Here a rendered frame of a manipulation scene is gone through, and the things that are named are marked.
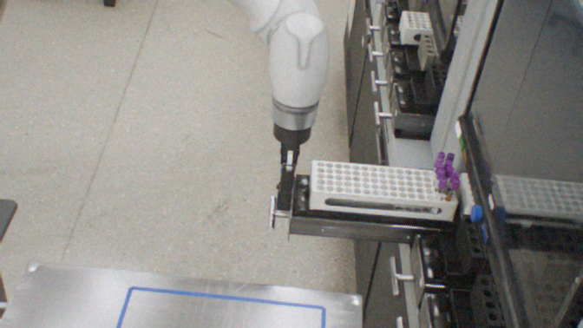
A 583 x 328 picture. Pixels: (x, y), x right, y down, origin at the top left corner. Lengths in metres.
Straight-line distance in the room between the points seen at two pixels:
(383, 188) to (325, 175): 0.12
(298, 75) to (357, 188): 0.31
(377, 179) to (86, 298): 0.61
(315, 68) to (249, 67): 2.15
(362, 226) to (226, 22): 2.41
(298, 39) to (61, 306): 0.60
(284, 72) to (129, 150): 1.69
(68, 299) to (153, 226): 1.29
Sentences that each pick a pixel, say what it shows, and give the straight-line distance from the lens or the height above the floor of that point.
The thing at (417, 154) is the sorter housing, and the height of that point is 0.73.
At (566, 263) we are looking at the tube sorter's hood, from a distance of 1.00.
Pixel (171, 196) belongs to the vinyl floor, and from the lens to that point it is 2.69.
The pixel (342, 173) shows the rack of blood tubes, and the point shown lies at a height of 0.86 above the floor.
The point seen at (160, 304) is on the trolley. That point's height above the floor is 0.82.
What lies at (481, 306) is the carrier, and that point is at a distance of 1.31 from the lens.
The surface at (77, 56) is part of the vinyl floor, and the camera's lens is 3.48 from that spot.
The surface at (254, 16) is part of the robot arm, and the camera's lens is 1.40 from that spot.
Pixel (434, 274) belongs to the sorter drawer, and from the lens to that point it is 1.40.
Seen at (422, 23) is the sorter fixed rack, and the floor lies 0.86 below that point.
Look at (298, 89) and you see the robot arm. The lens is 1.29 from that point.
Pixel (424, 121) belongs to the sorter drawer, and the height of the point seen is 0.79.
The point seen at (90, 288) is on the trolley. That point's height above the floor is 0.82.
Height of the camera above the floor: 1.82
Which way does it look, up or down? 40 degrees down
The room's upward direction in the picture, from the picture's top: 7 degrees clockwise
